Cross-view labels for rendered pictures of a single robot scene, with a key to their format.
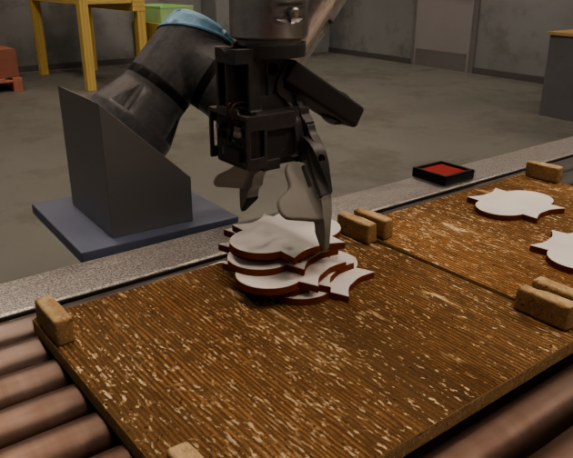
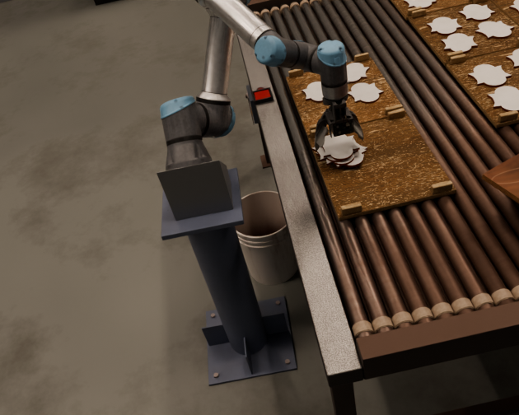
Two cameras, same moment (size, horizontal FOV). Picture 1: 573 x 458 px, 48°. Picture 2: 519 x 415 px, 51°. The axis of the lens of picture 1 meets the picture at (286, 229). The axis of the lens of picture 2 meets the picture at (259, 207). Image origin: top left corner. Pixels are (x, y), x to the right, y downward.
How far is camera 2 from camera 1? 1.48 m
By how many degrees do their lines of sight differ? 48
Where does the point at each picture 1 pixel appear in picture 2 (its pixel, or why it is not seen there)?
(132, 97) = (197, 151)
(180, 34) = (189, 111)
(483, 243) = not seen: hidden behind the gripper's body
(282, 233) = (338, 146)
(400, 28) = not seen: outside the picture
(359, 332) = (385, 151)
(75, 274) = (295, 212)
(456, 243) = not seen: hidden behind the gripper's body
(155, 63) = (192, 130)
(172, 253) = (292, 184)
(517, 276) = (370, 112)
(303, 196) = (357, 129)
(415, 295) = (370, 135)
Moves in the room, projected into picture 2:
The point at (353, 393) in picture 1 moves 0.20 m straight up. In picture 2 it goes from (413, 160) to (415, 106)
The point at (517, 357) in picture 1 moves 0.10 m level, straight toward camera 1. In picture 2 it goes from (412, 128) to (437, 140)
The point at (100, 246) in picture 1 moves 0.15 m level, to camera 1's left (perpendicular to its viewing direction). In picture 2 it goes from (240, 213) to (216, 246)
